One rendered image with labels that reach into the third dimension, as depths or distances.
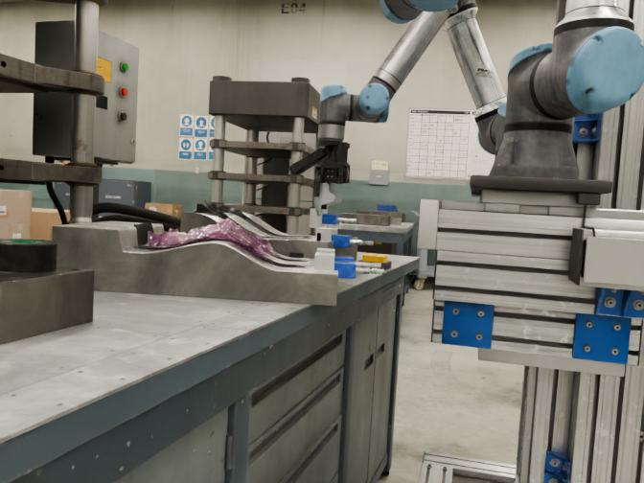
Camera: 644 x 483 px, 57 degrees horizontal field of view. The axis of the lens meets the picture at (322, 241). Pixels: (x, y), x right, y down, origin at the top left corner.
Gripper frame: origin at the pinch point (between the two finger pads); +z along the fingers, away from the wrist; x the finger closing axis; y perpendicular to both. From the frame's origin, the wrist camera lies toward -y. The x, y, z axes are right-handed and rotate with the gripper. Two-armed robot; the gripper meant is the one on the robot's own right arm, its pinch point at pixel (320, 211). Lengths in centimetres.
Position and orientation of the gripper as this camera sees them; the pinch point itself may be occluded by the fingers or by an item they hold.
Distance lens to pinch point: 169.9
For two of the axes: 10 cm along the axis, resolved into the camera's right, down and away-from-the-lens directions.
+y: 9.5, 0.7, -3.2
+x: 3.2, -0.4, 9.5
